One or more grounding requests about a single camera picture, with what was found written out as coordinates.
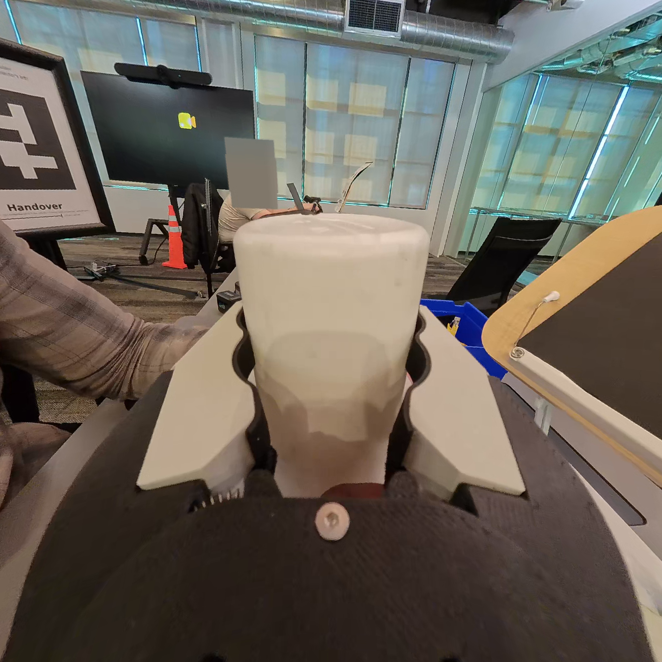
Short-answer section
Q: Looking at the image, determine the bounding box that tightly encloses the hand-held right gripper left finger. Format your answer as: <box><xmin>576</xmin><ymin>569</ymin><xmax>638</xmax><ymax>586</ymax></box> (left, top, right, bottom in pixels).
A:
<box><xmin>137</xmin><ymin>311</ymin><xmax>259</xmax><ymax>490</ymax></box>

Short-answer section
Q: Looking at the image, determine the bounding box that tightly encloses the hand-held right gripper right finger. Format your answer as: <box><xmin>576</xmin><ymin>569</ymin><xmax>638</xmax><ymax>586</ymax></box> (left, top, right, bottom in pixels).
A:
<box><xmin>404</xmin><ymin>311</ymin><xmax>526</xmax><ymax>500</ymax></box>

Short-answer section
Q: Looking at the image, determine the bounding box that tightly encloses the white squeeze bottle black cap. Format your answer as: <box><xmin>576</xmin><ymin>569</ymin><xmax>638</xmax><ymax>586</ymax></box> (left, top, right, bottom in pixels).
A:
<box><xmin>233</xmin><ymin>212</ymin><xmax>430</xmax><ymax>497</ymax></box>

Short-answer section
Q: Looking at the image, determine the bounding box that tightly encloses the person's left forearm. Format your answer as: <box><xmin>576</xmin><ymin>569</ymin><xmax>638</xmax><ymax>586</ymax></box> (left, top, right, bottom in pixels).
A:
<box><xmin>0</xmin><ymin>223</ymin><xmax>213</xmax><ymax>404</ymax></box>

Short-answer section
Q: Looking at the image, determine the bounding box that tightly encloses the blue plastic bin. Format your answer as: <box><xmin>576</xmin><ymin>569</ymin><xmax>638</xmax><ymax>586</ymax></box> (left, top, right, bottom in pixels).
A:
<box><xmin>419</xmin><ymin>300</ymin><xmax>508</xmax><ymax>378</ymax></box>

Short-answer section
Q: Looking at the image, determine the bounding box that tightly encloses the black mesh chair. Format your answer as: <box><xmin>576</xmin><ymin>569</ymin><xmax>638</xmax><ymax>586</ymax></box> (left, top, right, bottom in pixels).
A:
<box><xmin>447</xmin><ymin>215</ymin><xmax>561</xmax><ymax>311</ymax></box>

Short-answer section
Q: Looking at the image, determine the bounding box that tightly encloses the orange traffic cone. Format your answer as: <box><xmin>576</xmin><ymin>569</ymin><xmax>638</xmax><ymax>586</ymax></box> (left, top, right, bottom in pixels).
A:
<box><xmin>163</xmin><ymin>204</ymin><xmax>189</xmax><ymax>270</ymax></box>

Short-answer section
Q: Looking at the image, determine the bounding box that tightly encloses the black office chair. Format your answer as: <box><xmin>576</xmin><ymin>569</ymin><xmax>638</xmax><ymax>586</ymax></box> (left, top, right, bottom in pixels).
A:
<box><xmin>181</xmin><ymin>181</ymin><xmax>233</xmax><ymax>295</ymax></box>

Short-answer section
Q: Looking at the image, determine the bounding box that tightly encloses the black backdrop board stand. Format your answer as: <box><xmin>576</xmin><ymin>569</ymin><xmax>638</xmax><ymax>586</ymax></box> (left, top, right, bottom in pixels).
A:
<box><xmin>481</xmin><ymin>207</ymin><xmax>662</xmax><ymax>487</ymax></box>

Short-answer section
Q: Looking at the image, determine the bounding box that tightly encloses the framed tag poster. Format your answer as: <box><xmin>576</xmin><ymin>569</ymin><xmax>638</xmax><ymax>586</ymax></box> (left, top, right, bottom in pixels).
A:
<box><xmin>0</xmin><ymin>40</ymin><xmax>114</xmax><ymax>237</ymax></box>

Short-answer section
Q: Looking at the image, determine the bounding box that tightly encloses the black video bar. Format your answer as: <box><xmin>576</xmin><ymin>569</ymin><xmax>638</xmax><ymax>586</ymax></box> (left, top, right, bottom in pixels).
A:
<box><xmin>114</xmin><ymin>62</ymin><xmax>213</xmax><ymax>87</ymax></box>

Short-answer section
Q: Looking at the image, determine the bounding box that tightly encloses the ceiling air vent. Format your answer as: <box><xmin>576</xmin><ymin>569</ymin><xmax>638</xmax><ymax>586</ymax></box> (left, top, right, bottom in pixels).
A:
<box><xmin>345</xmin><ymin>0</ymin><xmax>406</xmax><ymax>37</ymax></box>

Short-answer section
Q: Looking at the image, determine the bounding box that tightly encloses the black wall screen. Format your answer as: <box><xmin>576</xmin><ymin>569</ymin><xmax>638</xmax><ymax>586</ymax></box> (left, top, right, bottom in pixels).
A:
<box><xmin>81</xmin><ymin>71</ymin><xmax>256</xmax><ymax>189</ymax></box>

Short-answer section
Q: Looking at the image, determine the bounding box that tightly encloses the silver ceiling duct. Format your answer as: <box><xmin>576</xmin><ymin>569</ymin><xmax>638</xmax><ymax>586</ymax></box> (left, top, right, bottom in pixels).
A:
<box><xmin>42</xmin><ymin>0</ymin><xmax>515</xmax><ymax>58</ymax></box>

